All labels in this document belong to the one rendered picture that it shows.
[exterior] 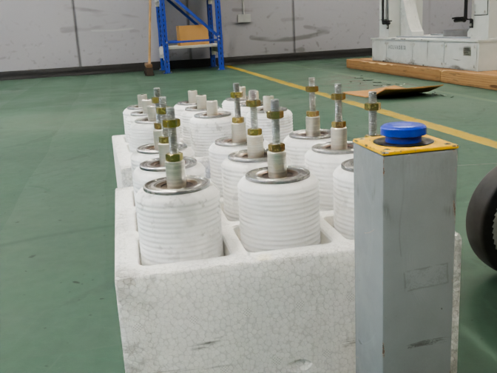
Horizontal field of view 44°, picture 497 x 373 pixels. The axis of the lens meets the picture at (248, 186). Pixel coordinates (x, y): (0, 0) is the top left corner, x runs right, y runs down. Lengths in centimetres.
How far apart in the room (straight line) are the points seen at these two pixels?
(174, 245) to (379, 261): 23
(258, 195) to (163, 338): 19
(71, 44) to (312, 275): 644
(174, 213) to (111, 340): 31
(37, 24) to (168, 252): 643
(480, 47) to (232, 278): 346
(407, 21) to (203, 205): 461
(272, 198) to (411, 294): 19
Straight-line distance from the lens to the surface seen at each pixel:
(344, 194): 73
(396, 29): 531
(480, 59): 403
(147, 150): 91
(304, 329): 71
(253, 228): 70
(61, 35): 703
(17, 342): 97
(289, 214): 69
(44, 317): 103
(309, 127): 96
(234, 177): 80
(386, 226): 55
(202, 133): 122
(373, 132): 74
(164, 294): 66
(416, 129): 56
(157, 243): 68
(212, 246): 69
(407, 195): 55
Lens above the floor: 42
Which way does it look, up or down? 15 degrees down
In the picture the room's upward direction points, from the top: 3 degrees counter-clockwise
